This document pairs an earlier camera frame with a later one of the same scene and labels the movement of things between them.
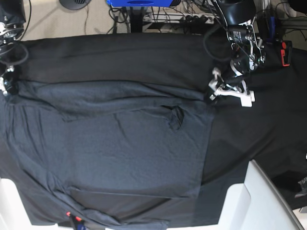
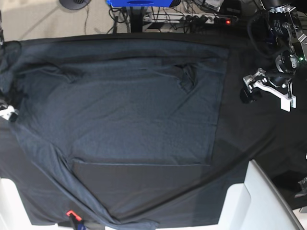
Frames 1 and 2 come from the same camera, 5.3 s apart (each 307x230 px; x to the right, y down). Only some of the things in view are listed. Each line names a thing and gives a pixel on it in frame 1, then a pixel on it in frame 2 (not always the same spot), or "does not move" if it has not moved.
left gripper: [9, 83] to [8, 112]
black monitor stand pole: [136, 19] does not move
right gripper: [233, 74] to [278, 78]
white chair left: [13, 214] does not move
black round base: [75, 5] does not move
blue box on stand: [140, 3] does not move
